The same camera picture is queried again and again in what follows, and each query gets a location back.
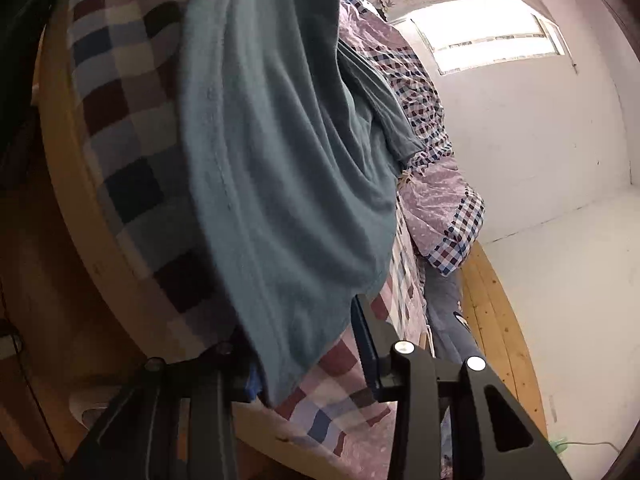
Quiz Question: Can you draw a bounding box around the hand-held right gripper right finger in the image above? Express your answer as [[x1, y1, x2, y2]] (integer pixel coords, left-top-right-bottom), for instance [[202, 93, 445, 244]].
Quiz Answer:
[[350, 294, 563, 480]]

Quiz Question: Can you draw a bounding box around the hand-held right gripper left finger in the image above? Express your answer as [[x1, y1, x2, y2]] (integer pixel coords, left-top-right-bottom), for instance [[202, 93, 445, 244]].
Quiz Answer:
[[65, 340, 261, 480]]

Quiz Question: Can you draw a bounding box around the teal sweatshirt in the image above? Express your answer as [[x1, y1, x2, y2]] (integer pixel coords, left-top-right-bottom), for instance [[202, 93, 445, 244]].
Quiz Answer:
[[177, 0, 428, 408]]

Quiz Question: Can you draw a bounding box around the blue plush penguin pillow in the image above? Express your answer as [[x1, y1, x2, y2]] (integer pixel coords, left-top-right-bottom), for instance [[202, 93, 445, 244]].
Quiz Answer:
[[422, 255, 476, 366]]

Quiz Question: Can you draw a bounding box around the wooden headboard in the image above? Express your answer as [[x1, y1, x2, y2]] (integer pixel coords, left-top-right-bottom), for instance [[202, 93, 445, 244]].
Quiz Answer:
[[457, 240, 548, 441]]

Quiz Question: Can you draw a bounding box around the checked lilac pillow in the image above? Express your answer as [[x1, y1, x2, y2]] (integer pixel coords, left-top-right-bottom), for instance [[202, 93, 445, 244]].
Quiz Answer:
[[400, 157, 486, 276]]

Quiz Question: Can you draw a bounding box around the checked lilac duvet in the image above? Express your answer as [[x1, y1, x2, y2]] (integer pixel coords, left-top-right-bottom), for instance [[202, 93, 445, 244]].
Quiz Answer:
[[340, 0, 456, 171]]

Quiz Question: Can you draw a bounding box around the checked bed sheet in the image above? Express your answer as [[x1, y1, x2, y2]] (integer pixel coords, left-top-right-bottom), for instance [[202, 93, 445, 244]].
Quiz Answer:
[[65, 0, 436, 480]]

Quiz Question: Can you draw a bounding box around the window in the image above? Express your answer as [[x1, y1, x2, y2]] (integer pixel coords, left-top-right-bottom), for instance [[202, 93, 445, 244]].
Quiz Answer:
[[370, 0, 571, 76]]

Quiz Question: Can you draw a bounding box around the wooden bed frame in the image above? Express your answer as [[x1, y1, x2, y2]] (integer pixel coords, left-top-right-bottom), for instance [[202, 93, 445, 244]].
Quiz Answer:
[[32, 5, 361, 480]]

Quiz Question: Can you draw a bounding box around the white wall cable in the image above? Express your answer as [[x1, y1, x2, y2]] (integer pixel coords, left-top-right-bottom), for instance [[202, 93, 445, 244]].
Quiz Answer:
[[565, 439, 621, 456]]

